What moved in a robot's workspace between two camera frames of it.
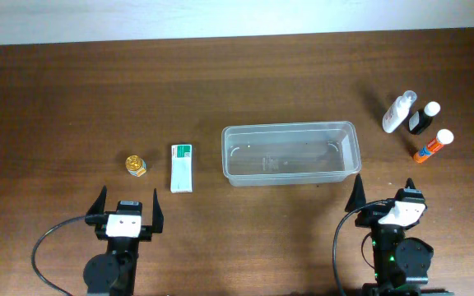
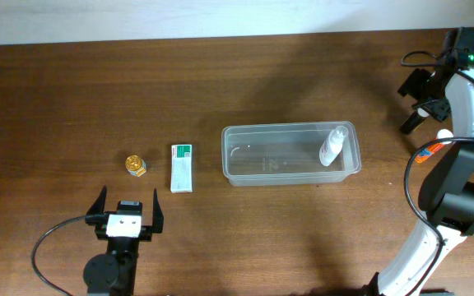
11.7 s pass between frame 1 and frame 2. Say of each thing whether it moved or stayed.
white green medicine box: stayed
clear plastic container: stayed
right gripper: moved
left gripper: stayed
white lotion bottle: moved
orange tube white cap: stayed
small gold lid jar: stayed
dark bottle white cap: moved
